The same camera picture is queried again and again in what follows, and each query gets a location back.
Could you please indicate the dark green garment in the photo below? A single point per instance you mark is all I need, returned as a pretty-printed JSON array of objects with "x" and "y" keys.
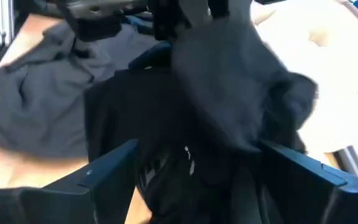
[{"x": 154, "y": 118}]

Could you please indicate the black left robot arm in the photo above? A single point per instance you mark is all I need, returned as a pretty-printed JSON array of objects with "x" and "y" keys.
[{"x": 98, "y": 29}]

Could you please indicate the beige mesh fabric bin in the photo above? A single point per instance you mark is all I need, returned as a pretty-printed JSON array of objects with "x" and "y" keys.
[{"x": 337, "y": 93}]

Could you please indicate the medium grey garment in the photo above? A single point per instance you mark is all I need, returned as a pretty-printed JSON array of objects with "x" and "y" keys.
[{"x": 42, "y": 99}]

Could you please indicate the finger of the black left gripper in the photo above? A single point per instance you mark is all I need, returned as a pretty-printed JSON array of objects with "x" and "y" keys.
[
  {"x": 165, "y": 18},
  {"x": 218, "y": 7}
]

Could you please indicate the silver aluminium frame post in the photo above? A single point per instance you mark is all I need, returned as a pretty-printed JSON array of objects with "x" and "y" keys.
[{"x": 5, "y": 21}]

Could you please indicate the dark grey garment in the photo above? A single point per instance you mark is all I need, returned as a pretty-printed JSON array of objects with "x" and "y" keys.
[{"x": 228, "y": 77}]

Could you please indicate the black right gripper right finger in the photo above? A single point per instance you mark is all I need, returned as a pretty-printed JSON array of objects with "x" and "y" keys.
[{"x": 322, "y": 199}]

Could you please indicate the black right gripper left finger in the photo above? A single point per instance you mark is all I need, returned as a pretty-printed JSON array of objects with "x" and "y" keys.
[{"x": 73, "y": 205}]

